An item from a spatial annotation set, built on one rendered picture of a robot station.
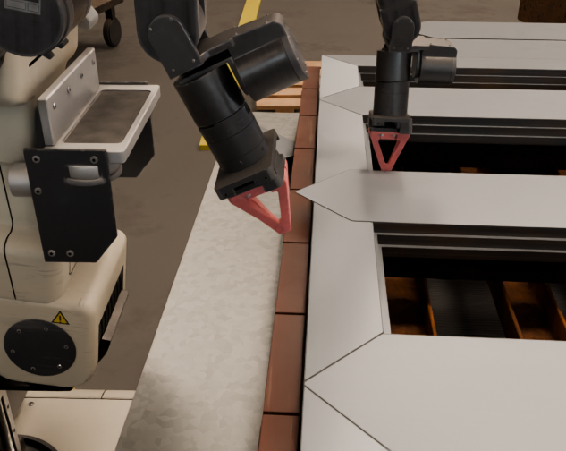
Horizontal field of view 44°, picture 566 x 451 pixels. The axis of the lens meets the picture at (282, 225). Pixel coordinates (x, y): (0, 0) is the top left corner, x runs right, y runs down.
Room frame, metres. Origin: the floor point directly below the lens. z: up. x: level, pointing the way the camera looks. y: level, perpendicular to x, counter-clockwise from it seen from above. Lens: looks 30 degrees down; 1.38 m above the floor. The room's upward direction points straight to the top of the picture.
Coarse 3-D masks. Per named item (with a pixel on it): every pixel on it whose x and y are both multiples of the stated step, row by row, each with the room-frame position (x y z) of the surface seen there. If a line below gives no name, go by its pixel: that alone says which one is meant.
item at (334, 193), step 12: (324, 180) 1.06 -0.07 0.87; (336, 180) 1.06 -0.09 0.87; (348, 180) 1.06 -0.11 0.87; (324, 192) 1.01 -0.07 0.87; (336, 192) 1.01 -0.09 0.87; (348, 192) 1.01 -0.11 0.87; (324, 204) 0.97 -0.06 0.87; (336, 204) 0.97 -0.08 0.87; (348, 204) 0.97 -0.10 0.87; (348, 216) 0.93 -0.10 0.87
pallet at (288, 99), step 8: (312, 64) 4.19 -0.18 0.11; (320, 64) 4.19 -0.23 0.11; (320, 72) 4.03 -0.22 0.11; (288, 88) 3.76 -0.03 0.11; (296, 88) 3.76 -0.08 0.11; (272, 96) 3.64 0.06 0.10; (280, 96) 3.64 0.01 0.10; (288, 96) 3.65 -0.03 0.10; (296, 96) 3.65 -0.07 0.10; (264, 104) 3.50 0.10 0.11; (272, 104) 3.50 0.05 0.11; (280, 104) 3.50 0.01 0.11; (288, 104) 3.50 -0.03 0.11; (296, 104) 3.50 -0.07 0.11; (280, 112) 3.48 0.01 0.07; (288, 112) 3.48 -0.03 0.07
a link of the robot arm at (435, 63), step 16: (400, 32) 1.10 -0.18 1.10; (400, 48) 1.10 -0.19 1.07; (416, 48) 1.12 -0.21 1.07; (432, 48) 1.12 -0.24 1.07; (448, 48) 1.12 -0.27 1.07; (432, 64) 1.12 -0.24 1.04; (448, 64) 1.12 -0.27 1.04; (416, 80) 1.14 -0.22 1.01; (432, 80) 1.12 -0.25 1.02; (448, 80) 1.12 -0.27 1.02
